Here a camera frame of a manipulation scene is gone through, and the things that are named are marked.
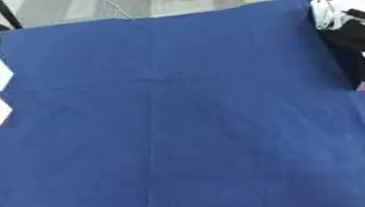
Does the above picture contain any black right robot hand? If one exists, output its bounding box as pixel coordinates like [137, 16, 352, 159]
[308, 0, 365, 68]

